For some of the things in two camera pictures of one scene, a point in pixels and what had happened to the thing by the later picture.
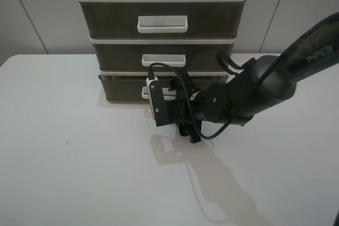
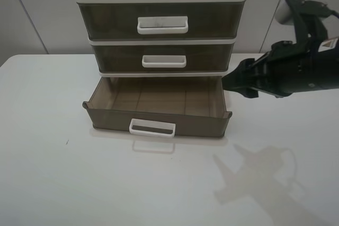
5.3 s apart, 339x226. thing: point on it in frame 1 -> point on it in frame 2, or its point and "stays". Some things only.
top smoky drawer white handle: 161,24 stays
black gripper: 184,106 -> 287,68
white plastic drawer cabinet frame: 180,21 stays
